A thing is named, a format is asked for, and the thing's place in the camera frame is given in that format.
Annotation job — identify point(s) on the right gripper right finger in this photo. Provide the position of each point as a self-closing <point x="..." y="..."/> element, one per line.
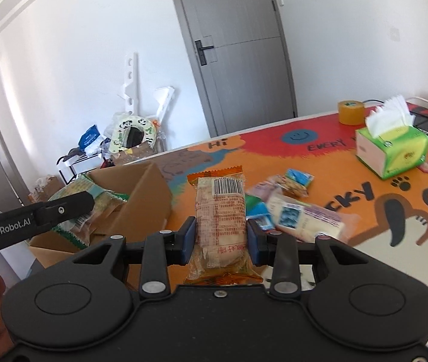
<point x="280" y="252"/>

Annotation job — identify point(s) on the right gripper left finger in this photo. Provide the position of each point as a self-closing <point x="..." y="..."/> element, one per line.
<point x="159" y="252"/>

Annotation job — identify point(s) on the white snack bar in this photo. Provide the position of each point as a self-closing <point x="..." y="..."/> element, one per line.
<point x="307" y="222"/>

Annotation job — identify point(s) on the orange snack bar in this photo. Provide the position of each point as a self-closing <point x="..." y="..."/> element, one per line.
<point x="220" y="255"/>

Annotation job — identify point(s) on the pink wrapped snack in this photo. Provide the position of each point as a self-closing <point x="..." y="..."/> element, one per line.
<point x="262" y="190"/>

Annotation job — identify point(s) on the cardboard box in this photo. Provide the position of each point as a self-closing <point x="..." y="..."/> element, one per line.
<point x="146" y="211"/>

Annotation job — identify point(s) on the blue yellow snack packet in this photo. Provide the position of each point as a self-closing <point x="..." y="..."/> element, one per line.
<point x="293" y="183"/>

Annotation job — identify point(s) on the black metal shoe rack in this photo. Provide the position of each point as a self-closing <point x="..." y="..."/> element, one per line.
<point x="76" y="163"/>

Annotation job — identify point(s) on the colourful cartoon table mat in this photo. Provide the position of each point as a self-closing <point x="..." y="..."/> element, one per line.
<point x="392" y="213"/>

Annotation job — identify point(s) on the blue plastic bag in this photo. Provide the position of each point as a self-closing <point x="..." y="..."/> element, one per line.
<point x="88" y="137"/>

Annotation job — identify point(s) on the green tissue box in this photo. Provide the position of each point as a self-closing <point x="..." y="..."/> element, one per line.
<point x="389" y="144"/>

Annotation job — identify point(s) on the yellow tape roll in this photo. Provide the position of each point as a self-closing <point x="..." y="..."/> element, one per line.
<point x="351" y="112"/>

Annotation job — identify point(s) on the grey door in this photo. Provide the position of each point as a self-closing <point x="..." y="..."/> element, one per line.
<point x="247" y="81"/>

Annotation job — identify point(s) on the white plastic bracket board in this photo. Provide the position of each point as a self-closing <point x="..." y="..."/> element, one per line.
<point x="129" y="89"/>

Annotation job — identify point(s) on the black door handle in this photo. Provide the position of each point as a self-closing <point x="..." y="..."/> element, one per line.
<point x="201" y="49"/>

